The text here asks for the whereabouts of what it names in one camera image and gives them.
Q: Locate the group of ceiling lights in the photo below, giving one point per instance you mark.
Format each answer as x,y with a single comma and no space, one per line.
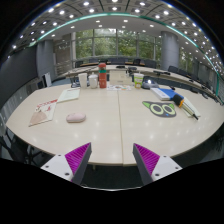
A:
91,10

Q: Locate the blue and white book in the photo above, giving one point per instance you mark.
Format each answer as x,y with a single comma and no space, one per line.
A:
163,93

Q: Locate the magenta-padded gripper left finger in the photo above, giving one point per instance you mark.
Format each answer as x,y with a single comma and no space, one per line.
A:
56,165

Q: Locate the white booklet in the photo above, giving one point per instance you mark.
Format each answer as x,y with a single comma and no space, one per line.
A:
69,94

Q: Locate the cat-shaped grey green mouse pad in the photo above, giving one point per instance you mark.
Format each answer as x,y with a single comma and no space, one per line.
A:
161,109

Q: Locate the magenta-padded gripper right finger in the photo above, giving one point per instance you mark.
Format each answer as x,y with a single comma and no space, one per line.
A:
165,165

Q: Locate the white cardboard box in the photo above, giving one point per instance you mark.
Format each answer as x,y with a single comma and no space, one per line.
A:
120,77

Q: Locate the pink computer mouse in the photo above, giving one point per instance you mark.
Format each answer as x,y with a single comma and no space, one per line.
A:
76,117

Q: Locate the paper cup with green print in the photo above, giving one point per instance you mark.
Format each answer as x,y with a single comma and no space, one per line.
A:
138,81

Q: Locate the white mug with lid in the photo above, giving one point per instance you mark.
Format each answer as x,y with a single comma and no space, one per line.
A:
93,81

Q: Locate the red drink bottle green band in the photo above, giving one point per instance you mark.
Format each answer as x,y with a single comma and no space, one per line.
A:
102,78

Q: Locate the red and white brochure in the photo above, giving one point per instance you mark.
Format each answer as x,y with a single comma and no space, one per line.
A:
42,112

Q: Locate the group of dark office chairs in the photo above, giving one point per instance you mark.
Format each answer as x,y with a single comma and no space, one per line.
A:
173,69

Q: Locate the black handheld microphone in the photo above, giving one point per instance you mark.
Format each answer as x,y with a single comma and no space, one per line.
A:
178,99

